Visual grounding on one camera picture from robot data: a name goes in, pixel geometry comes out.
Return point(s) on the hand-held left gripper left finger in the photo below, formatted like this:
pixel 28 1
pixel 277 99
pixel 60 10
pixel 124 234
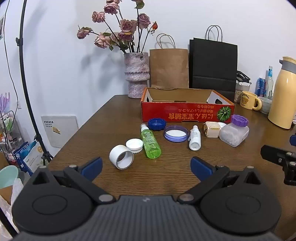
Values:
pixel 92 168

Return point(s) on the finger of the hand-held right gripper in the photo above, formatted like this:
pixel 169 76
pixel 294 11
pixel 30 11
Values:
pixel 293 140
pixel 275 155

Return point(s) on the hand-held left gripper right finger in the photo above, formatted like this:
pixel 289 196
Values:
pixel 200 168

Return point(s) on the white tape roll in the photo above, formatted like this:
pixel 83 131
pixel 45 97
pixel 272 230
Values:
pixel 114 155

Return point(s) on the white spray bottle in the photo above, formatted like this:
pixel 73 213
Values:
pixel 195 139

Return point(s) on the cream power adapter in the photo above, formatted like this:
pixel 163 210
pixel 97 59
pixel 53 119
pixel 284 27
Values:
pixel 211 131

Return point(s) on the purple jar lid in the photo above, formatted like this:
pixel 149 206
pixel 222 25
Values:
pixel 175 134

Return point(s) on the clear jar with purple lid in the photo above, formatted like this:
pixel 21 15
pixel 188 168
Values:
pixel 233 134

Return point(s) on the green spray bottle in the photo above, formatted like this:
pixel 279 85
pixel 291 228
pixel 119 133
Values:
pixel 150 143

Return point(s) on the red cardboard box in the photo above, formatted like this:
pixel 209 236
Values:
pixel 185 111

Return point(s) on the blue ribbed bottle cap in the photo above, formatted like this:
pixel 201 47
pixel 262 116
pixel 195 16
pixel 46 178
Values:
pixel 156 125

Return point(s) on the cream thermos jug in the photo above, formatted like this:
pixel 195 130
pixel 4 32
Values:
pixel 284 97

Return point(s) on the pale grey bowl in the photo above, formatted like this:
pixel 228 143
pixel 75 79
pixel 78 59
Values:
pixel 266 105

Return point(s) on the yellow bear mug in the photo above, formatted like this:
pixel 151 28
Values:
pixel 247 100

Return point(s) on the blue drink can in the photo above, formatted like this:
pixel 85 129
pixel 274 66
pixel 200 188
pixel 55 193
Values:
pixel 260 87

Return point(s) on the blue and white package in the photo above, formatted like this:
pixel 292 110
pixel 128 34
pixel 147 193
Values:
pixel 25 155

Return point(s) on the clear container with black clips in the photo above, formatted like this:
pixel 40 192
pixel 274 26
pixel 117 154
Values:
pixel 241 90

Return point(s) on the white plastic bag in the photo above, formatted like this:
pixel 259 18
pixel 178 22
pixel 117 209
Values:
pixel 13 192

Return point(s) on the mint green bin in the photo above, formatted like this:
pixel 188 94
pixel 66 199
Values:
pixel 8 176

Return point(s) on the mottled pink ceramic vase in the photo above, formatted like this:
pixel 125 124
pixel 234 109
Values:
pixel 136 74

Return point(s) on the brown paper bag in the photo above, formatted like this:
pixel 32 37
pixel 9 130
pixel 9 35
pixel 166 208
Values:
pixel 168 67

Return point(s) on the black paper bag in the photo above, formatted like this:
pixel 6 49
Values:
pixel 212 62

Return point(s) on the black light stand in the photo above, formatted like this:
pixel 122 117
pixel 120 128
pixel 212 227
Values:
pixel 20 41

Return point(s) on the dried pink roses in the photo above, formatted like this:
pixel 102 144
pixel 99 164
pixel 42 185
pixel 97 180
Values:
pixel 126 25

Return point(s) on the white wall panel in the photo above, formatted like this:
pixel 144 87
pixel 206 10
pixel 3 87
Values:
pixel 60 132

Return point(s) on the white wall socket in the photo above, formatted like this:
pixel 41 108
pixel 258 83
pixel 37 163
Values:
pixel 19 105

